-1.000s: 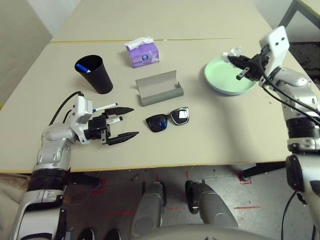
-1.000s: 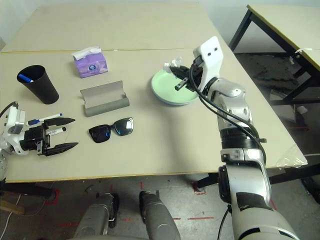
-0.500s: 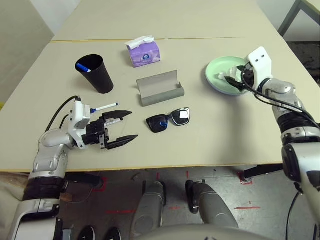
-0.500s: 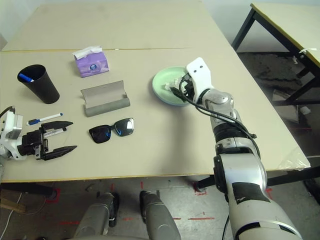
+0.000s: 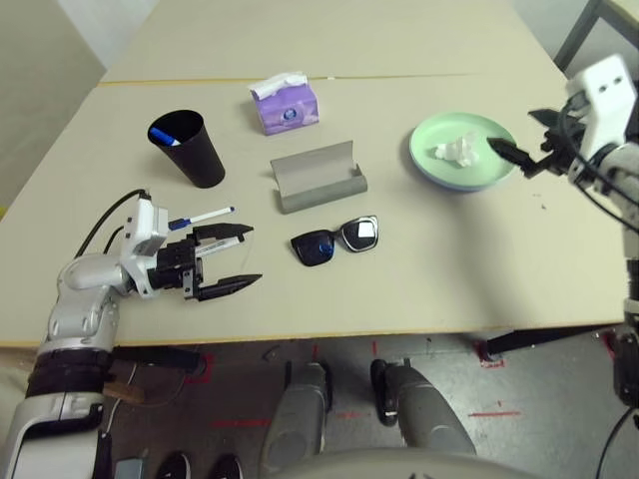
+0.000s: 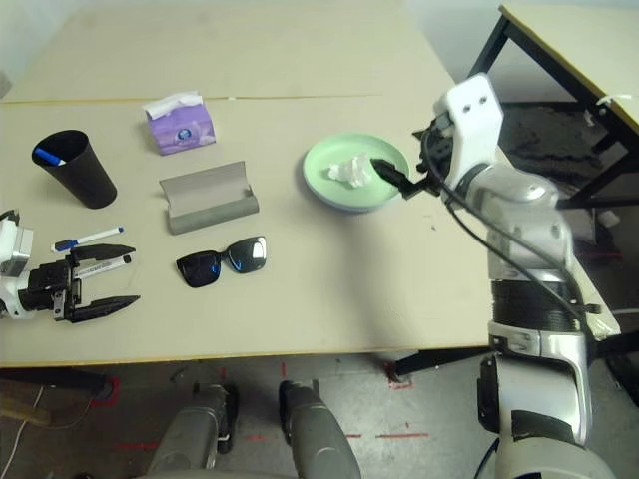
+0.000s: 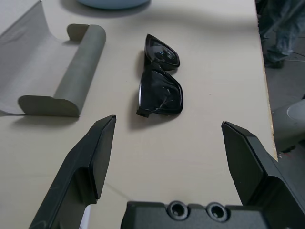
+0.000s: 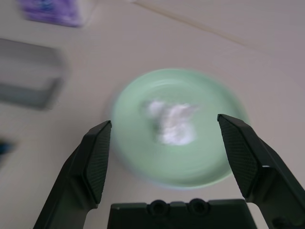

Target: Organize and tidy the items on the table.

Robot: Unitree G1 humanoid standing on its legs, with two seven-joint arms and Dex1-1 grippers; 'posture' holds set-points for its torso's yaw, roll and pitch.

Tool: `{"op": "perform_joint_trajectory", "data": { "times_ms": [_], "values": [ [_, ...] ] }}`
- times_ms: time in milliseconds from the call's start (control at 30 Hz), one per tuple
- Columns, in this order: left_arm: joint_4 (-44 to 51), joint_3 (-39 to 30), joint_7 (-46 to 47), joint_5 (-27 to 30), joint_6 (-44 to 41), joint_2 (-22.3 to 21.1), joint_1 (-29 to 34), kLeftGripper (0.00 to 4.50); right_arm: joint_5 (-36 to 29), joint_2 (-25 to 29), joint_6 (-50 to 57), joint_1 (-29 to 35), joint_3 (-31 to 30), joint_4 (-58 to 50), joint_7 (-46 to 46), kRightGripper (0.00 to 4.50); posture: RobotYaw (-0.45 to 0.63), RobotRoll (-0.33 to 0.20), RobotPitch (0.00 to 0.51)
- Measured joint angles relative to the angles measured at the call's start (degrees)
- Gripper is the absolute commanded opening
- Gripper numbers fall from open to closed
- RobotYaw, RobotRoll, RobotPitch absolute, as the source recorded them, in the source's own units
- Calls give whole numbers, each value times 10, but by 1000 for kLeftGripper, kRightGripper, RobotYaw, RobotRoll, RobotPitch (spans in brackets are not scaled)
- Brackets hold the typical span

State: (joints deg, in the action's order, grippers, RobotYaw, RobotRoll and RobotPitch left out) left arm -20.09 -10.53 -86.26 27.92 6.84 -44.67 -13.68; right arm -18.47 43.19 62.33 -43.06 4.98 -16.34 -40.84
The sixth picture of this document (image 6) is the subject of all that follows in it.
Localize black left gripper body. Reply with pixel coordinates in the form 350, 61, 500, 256
19, 258, 81, 323

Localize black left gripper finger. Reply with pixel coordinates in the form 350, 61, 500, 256
67, 242, 137, 263
64, 294, 142, 324

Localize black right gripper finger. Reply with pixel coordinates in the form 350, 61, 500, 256
371, 157, 415, 201

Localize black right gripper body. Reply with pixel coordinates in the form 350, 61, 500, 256
411, 112, 453, 194

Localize white marker black cap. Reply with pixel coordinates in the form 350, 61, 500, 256
74, 253, 134, 280

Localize white marker blue cap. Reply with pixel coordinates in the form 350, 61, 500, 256
51, 226, 126, 253

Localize white tissue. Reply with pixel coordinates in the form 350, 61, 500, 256
326, 154, 376, 190

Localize light green plate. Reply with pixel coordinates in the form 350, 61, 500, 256
303, 132, 411, 210

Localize black sunglasses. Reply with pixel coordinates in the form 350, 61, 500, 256
175, 236, 268, 289

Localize grey glasses case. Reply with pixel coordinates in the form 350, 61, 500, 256
158, 160, 261, 236

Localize light blue plate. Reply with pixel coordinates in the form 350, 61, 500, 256
304, 169, 405, 216

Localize black plastic cup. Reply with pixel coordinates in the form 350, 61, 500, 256
31, 130, 119, 211

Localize black table foot bar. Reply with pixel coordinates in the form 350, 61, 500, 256
393, 346, 493, 375
0, 366, 109, 400

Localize short blue marker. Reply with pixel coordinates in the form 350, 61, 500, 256
33, 148, 69, 169

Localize wooden plank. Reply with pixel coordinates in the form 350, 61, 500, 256
0, 393, 51, 425

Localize purple tissue pack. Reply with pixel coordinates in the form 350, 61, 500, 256
143, 91, 219, 158

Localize grey robot left leg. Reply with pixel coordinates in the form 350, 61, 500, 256
144, 382, 240, 479

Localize grey robot leg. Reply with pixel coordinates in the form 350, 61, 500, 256
278, 379, 361, 479
144, 382, 240, 479

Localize white tie strip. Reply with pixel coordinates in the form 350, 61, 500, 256
595, 93, 635, 109

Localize clear plastic tape piece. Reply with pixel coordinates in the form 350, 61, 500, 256
586, 303, 623, 340

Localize grey robot right leg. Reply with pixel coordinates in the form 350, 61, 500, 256
278, 379, 361, 479

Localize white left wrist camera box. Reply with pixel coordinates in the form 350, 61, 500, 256
0, 209, 35, 320

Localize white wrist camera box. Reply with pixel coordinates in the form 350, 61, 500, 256
432, 72, 503, 194
0, 209, 35, 320

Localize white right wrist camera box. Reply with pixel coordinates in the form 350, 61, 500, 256
432, 72, 503, 194

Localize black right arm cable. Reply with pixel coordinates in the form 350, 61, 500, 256
423, 119, 600, 340

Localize side table black frame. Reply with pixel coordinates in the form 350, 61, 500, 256
466, 3, 639, 211

